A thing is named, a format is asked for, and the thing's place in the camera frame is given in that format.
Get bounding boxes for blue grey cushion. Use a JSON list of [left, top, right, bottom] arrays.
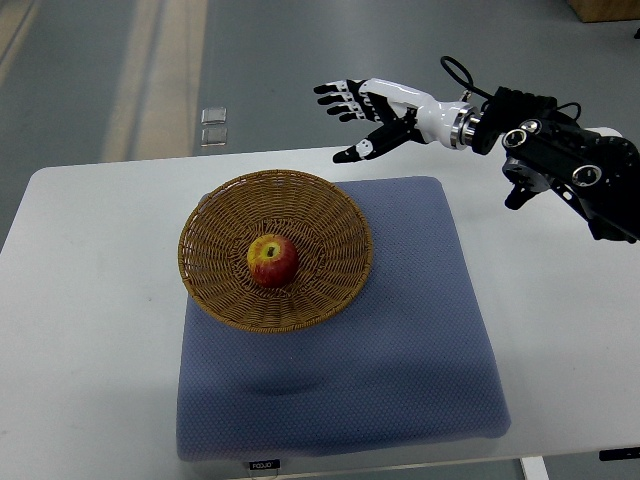
[[177, 176, 511, 461]]

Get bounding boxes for red yellow apple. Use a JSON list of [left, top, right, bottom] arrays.
[[246, 234, 299, 288]]

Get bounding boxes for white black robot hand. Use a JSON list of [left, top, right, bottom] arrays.
[[314, 78, 481, 164]]

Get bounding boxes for white table leg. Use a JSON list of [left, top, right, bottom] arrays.
[[520, 456, 550, 480]]

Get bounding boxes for black table control panel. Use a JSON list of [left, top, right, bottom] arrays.
[[599, 447, 640, 462]]

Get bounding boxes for upper floor socket plate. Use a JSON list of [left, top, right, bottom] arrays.
[[201, 106, 227, 125]]

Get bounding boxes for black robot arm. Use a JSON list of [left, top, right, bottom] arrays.
[[440, 56, 639, 243]]

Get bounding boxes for wooden box corner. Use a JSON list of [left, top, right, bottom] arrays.
[[567, 0, 639, 23]]

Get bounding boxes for brown wicker basket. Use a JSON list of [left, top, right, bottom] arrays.
[[177, 170, 373, 334]]

